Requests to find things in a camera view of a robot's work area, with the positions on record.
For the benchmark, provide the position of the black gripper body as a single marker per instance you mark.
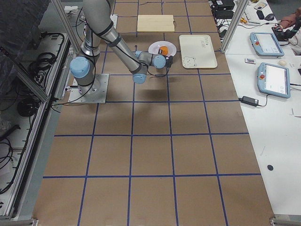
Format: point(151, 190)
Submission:
point(165, 53)

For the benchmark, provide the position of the white round plate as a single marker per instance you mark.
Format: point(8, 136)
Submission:
point(153, 48)

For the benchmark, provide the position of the orange fruit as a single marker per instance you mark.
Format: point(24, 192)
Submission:
point(164, 47)

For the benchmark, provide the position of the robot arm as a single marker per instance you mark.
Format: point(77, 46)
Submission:
point(99, 26)

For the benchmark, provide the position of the cream bear tray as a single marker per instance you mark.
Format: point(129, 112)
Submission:
point(197, 52)

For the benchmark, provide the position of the bamboo cutting board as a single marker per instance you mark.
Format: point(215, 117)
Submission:
point(155, 23)

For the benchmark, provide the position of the small card box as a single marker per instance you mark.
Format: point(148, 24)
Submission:
point(250, 61)

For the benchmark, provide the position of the black power adapter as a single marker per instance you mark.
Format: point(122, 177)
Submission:
point(249, 101)

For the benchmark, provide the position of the upper blue teach pendant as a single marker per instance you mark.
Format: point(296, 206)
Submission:
point(266, 44)

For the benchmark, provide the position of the blue teach pendant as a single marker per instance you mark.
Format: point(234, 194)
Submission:
point(266, 44)
point(273, 80)

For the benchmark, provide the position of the lower blue teach pendant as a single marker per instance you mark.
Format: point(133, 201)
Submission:
point(273, 80)

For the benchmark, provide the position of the black computer mouse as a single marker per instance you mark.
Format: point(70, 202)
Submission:
point(269, 17)

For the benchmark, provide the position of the black round sticker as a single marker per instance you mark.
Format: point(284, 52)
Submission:
point(270, 167)

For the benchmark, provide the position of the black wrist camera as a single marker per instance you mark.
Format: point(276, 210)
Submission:
point(169, 61)

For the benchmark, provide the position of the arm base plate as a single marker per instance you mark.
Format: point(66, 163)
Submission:
point(114, 18)
point(92, 94)

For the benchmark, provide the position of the aluminium frame post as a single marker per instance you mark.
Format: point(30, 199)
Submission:
point(241, 6)

